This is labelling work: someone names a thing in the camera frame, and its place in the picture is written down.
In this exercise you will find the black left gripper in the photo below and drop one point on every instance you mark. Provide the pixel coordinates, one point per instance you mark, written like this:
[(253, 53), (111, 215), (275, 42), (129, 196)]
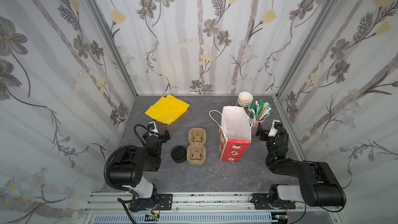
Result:
[(160, 137)]

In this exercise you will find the stack of paper cups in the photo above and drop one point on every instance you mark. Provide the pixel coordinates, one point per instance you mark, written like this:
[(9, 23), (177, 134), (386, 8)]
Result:
[(244, 100)]

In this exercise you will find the green white wrapped straws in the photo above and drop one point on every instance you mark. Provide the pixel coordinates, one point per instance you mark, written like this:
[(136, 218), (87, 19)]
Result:
[(260, 110)]

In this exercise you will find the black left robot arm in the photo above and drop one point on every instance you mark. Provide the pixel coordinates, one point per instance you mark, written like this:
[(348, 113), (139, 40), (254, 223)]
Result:
[(125, 167)]

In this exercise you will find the pink straw holder cup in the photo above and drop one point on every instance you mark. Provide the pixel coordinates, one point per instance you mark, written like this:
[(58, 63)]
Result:
[(255, 124)]

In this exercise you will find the red white paper bag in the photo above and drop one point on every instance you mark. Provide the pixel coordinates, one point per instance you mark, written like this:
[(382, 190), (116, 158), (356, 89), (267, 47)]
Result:
[(234, 133)]

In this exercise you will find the brown pulp cup carrier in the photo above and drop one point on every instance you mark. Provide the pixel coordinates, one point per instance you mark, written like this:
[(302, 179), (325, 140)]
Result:
[(196, 151)]

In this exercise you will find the stack of black lids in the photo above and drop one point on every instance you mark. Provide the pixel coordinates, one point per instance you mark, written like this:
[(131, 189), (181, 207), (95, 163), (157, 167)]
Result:
[(179, 154)]

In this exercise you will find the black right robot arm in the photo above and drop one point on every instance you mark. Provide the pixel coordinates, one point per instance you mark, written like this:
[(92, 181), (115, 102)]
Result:
[(317, 185)]

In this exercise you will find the yellow napkin stack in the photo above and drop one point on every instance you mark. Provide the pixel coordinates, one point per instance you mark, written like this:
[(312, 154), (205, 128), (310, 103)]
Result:
[(167, 109)]

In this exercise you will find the aluminium mounting rail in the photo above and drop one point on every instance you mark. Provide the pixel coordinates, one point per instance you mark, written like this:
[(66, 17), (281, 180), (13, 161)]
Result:
[(205, 208)]

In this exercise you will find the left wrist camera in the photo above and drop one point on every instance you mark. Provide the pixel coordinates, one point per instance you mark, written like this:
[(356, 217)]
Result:
[(152, 127)]

